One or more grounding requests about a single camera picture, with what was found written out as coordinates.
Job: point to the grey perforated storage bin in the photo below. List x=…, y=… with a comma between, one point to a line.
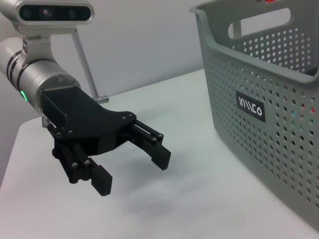
x=261, y=124

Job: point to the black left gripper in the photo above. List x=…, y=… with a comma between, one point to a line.
x=82, y=119

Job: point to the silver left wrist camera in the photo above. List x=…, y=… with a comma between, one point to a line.
x=54, y=12

